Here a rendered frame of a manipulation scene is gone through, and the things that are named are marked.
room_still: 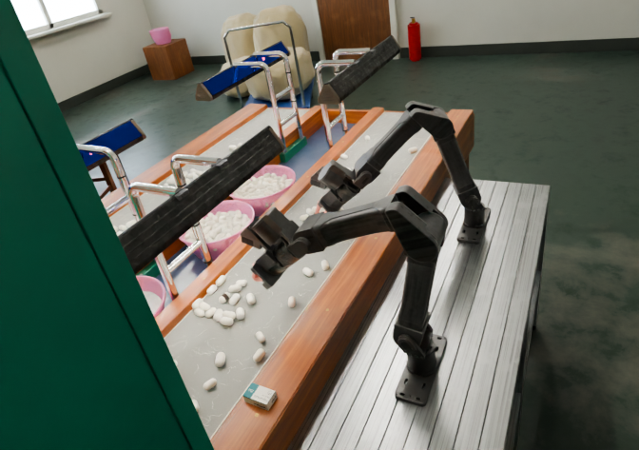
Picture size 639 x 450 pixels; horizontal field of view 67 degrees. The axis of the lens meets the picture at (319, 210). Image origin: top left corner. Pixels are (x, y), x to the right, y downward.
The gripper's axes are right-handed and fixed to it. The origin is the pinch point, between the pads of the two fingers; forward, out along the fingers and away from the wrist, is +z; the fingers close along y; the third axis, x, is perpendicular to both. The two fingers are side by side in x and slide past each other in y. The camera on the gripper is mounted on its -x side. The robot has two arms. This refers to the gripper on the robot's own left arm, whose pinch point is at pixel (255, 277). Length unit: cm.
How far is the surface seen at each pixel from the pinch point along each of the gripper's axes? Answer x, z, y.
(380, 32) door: -66, 160, -481
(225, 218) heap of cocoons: -18, 39, -36
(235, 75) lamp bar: -59, 34, -88
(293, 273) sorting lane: 8.1, 7.9, -15.7
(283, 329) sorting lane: 13.9, 1.1, 4.1
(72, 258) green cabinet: -20, -52, 50
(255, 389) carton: 14.7, -6.7, 24.2
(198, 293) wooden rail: -6.6, 21.1, 2.3
